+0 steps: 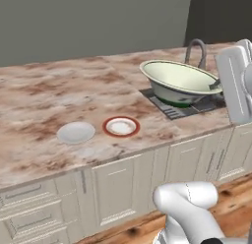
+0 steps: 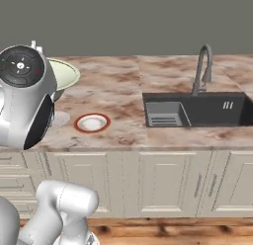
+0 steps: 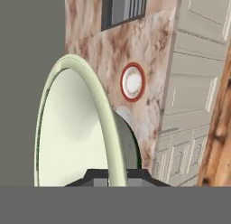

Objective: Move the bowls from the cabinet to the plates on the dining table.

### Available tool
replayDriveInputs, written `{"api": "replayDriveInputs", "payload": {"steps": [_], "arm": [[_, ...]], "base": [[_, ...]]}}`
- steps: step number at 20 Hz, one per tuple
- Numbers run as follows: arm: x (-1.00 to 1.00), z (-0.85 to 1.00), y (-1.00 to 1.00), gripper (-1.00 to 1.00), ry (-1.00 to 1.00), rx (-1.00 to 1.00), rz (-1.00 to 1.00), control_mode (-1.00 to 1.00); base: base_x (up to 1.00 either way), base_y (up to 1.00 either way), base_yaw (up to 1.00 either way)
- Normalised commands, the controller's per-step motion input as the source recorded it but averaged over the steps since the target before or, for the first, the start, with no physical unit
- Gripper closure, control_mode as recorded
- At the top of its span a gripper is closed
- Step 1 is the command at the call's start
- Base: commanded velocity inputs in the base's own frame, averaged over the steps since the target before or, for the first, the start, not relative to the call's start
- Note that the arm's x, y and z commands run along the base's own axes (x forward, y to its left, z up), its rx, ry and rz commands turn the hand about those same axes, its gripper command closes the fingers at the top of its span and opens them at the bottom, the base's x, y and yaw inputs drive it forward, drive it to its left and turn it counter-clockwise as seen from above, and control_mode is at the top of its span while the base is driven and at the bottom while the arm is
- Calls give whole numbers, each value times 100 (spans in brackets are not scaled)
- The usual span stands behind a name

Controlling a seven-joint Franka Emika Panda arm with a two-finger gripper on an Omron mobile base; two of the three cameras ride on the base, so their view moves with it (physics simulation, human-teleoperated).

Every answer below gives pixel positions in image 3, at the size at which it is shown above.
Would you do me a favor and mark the brown wooden cabinet panel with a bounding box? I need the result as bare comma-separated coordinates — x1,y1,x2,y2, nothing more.
196,48,231,188

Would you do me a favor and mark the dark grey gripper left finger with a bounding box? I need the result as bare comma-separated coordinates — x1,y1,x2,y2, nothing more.
64,168,109,188

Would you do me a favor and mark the pale grey cupboard run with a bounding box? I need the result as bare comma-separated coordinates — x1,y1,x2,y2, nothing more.
150,0,231,188

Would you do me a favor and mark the pale green bowl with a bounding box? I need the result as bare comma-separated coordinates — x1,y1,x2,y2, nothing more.
33,53,143,188

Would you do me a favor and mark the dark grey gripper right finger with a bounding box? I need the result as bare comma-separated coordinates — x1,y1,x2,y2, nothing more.
125,168,171,188

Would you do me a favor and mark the white plate with red rim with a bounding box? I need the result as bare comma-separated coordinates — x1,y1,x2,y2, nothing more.
120,61,147,103

